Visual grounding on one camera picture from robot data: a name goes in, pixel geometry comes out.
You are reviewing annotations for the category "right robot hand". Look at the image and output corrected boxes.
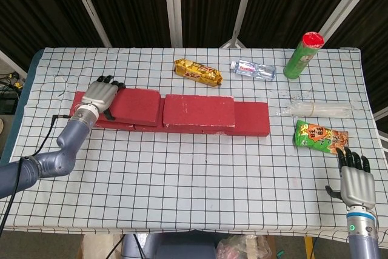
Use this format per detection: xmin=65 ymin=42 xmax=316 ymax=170
xmin=324 ymin=146 xmax=377 ymax=210

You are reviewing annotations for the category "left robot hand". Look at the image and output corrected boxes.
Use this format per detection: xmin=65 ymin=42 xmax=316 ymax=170
xmin=81 ymin=75 xmax=125 ymax=120

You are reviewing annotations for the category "red brick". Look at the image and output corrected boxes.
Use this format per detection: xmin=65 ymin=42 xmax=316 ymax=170
xmin=104 ymin=88 xmax=161 ymax=127
xmin=70 ymin=91 xmax=137 ymax=131
xmin=202 ymin=101 xmax=271 ymax=137
xmin=162 ymin=94 xmax=236 ymax=129
xmin=134 ymin=97 xmax=204 ymax=134

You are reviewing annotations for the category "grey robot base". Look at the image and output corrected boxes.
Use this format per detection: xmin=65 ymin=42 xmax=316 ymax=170
xmin=121 ymin=230 xmax=218 ymax=259

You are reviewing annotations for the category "green snack bag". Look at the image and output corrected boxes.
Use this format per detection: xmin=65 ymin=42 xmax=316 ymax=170
xmin=293 ymin=119 xmax=349 ymax=154

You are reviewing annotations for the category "clear plastic straw bundle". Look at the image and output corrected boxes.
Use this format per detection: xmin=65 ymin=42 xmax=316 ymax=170
xmin=280 ymin=103 xmax=355 ymax=119

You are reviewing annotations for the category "black equipment box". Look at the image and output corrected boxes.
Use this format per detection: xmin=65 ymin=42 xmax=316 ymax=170
xmin=0 ymin=87 xmax=19 ymax=115

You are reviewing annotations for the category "gold biscuit packet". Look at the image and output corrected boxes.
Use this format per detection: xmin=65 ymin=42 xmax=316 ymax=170
xmin=173 ymin=58 xmax=223 ymax=87

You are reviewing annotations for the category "white black grid tablecloth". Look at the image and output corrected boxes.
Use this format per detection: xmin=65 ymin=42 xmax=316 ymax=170
xmin=0 ymin=47 xmax=388 ymax=238

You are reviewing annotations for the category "clear plastic bag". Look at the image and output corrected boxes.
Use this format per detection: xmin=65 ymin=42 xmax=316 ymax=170
xmin=216 ymin=234 xmax=273 ymax=259

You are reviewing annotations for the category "green chips can red lid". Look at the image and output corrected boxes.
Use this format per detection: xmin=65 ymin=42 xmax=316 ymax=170
xmin=283 ymin=31 xmax=325 ymax=80

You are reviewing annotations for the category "clear plastic water bottle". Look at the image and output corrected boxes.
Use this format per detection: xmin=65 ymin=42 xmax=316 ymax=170
xmin=230 ymin=59 xmax=277 ymax=81

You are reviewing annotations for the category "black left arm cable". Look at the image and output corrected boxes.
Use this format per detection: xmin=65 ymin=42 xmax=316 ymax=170
xmin=0 ymin=114 xmax=74 ymax=235

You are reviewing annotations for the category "white metal frame pole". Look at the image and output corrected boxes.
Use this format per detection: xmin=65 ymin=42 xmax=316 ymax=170
xmin=318 ymin=0 xmax=375 ymax=48
xmin=162 ymin=0 xmax=184 ymax=48
xmin=65 ymin=0 xmax=113 ymax=48
xmin=219 ymin=0 xmax=258 ymax=49

